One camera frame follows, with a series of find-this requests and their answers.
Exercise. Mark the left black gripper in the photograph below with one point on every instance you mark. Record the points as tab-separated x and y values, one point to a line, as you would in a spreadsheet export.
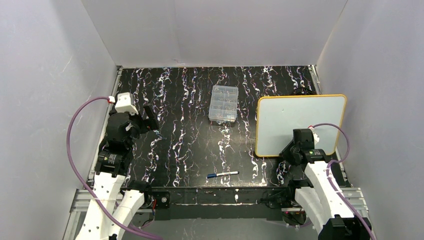
139	121

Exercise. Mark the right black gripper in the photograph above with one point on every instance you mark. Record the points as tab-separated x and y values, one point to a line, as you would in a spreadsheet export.
301	139

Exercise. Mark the yellow framed whiteboard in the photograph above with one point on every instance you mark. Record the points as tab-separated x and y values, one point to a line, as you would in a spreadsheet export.
278	116

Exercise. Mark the white whiteboard marker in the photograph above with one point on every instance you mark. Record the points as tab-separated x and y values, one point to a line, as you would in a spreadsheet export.
227	173

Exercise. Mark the blue marker cap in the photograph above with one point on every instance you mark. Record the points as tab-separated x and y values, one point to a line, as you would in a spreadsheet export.
213	175

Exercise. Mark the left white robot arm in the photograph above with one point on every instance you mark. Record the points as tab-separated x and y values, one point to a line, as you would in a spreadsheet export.
105	218

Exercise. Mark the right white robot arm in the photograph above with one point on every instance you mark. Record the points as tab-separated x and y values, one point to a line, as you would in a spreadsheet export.
323	201

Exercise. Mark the clear plastic compartment box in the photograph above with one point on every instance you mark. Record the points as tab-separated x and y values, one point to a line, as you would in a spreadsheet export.
223	104

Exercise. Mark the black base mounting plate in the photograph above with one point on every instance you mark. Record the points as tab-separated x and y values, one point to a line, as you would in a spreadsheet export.
273	194

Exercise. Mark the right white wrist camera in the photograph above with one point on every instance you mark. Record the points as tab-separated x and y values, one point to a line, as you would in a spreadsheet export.
315	134

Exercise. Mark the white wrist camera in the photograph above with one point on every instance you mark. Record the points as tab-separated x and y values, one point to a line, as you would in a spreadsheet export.
126	102
315	134

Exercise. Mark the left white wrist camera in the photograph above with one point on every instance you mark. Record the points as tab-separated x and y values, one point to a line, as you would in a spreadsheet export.
126	102

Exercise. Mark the aluminium frame rail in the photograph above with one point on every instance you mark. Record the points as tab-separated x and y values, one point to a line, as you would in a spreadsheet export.
354	195

